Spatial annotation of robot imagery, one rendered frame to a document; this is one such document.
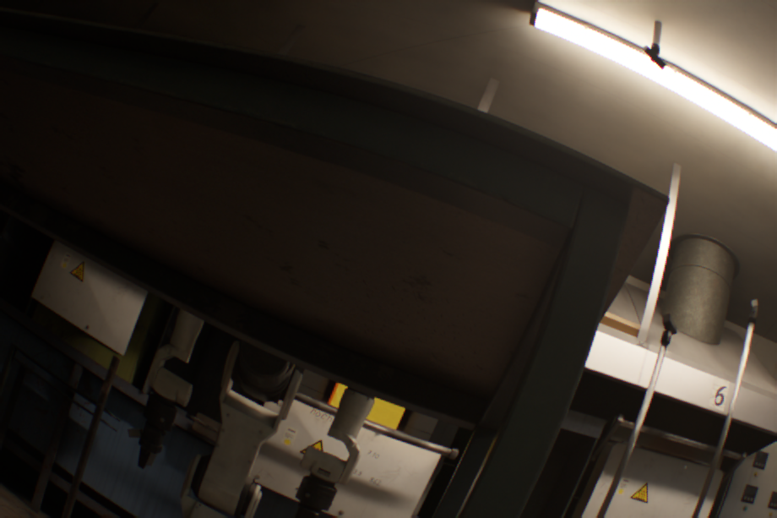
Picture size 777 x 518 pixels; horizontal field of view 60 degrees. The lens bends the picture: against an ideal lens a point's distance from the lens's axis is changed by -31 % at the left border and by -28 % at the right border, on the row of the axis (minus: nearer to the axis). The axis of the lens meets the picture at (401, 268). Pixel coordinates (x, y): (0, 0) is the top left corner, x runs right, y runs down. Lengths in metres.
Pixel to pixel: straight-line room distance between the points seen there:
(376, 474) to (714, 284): 1.78
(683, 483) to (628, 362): 0.63
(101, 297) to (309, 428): 1.00
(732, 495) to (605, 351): 1.45
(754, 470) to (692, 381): 1.18
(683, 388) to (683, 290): 0.85
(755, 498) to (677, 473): 1.03
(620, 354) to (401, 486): 0.87
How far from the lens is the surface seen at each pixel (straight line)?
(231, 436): 2.05
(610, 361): 2.95
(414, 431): 3.09
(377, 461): 2.94
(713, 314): 3.75
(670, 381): 3.00
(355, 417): 2.03
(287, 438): 2.96
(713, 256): 3.85
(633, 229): 0.67
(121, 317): 3.23
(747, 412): 3.14
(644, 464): 3.10
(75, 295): 3.34
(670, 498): 3.13
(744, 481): 4.02
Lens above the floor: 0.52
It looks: 22 degrees up
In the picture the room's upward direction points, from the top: 23 degrees clockwise
